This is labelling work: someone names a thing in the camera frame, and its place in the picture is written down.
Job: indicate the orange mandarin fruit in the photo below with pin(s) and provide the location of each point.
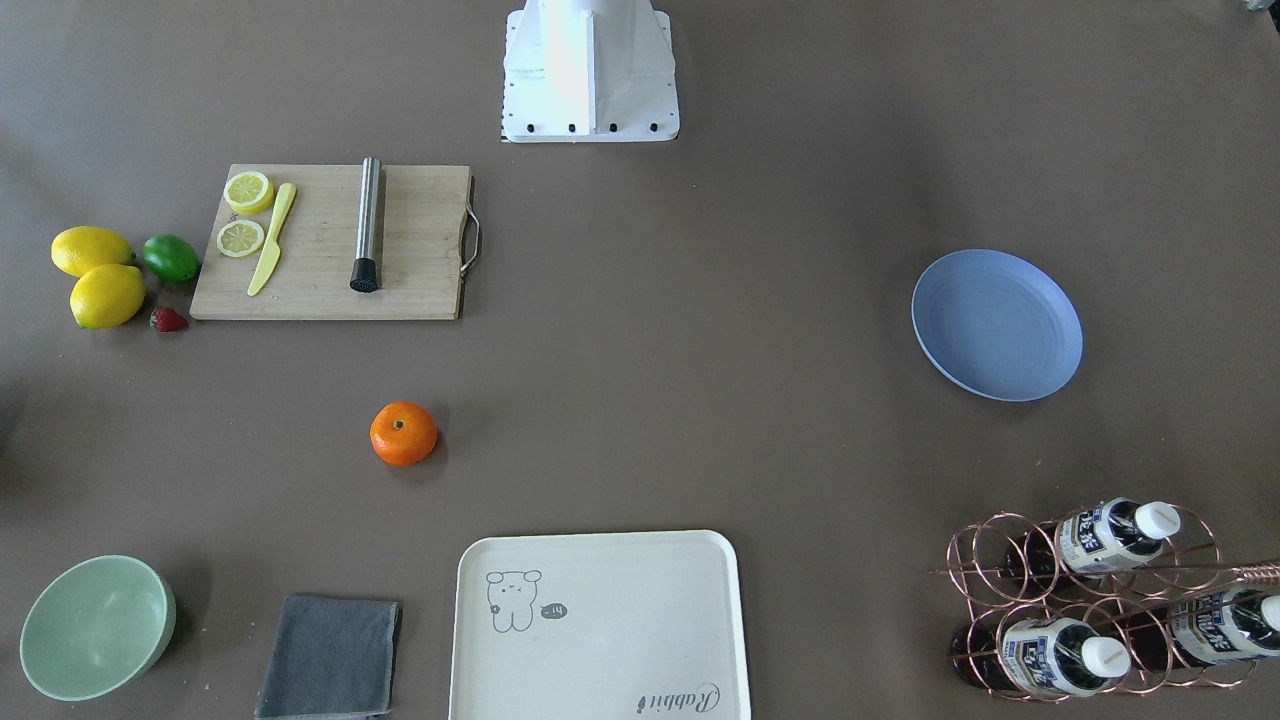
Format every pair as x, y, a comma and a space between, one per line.
403, 433

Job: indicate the blue round plate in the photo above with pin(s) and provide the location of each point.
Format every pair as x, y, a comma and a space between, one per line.
997, 325

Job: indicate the cream rabbit tray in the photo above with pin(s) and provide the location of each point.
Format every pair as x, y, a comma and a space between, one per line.
639, 625

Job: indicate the steel muddler black tip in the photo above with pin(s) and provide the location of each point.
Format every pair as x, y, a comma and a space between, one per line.
366, 275

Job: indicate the wooden cutting board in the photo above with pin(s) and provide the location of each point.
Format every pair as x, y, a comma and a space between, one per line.
420, 258

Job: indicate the yellow plastic knife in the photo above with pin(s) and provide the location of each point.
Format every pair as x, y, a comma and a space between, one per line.
271, 252

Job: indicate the lemon slice lower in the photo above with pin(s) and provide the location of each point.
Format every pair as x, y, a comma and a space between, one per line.
240, 238

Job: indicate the lemon half upper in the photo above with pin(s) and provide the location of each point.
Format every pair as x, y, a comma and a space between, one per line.
249, 192

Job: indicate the grey folded cloth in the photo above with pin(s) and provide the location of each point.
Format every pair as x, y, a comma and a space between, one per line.
331, 659

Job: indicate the red strawberry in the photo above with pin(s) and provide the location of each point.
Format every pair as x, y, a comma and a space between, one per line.
166, 319

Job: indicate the green lime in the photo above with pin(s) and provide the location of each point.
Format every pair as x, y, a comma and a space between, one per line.
171, 258

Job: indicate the bottle lower rack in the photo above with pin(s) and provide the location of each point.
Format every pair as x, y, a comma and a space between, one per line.
1040, 659
1222, 628

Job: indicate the bottle top of rack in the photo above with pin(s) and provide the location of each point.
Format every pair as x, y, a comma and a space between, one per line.
1113, 536

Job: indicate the yellow lemon lower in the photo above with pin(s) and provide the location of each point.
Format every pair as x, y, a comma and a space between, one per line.
108, 295

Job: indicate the yellow lemon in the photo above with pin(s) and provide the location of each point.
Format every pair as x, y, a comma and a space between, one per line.
78, 250
108, 295

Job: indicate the yellow lemon upper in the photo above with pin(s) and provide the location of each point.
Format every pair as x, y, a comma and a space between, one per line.
78, 250

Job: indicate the green bowl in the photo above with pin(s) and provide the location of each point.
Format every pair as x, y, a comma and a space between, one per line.
96, 627

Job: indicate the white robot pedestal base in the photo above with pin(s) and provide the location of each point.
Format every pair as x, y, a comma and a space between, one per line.
589, 72

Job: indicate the copper wire bottle rack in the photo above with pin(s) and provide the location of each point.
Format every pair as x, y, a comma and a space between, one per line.
1190, 565

